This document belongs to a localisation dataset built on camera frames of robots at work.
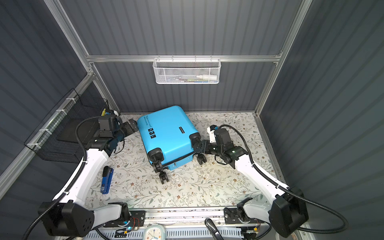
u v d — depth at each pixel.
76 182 0.43
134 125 0.72
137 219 0.72
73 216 0.38
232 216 0.73
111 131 0.57
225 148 0.61
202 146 0.74
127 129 0.71
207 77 0.93
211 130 0.73
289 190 0.42
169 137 0.79
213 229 0.67
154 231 0.68
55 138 0.68
